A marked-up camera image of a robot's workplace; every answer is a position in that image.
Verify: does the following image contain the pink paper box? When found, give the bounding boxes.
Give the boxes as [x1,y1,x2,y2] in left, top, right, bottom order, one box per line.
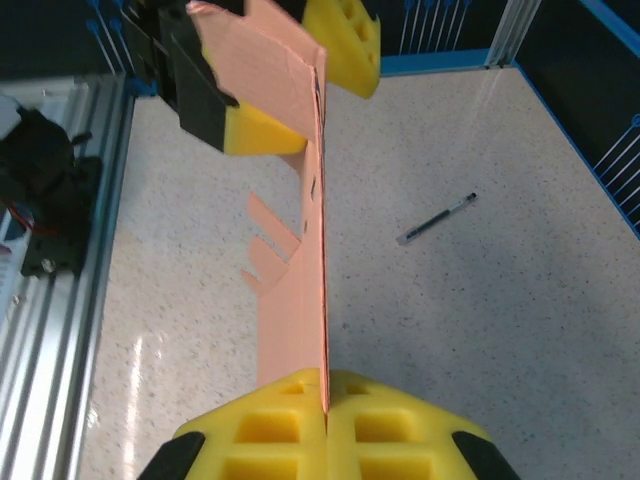
[185,0,332,416]

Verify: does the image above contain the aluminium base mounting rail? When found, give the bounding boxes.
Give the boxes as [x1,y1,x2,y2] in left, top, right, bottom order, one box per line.
[0,73,137,480]

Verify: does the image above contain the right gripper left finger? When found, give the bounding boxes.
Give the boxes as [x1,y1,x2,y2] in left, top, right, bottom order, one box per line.
[141,368,329,480]

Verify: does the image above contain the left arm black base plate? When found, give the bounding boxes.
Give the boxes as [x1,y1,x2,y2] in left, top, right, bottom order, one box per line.
[19,232,86,277]

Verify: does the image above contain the aluminium frame post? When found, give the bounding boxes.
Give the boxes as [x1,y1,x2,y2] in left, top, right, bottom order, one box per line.
[483,0,532,70]

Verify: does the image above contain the blue table edge strip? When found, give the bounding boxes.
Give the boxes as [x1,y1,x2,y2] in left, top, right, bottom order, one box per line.
[514,62,640,234]
[377,47,494,79]

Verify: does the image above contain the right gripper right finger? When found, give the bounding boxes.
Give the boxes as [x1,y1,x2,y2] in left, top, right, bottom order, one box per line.
[324,368,519,480]

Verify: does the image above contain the black gel pen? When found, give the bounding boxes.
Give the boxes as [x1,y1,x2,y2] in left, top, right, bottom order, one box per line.
[397,192,478,247]

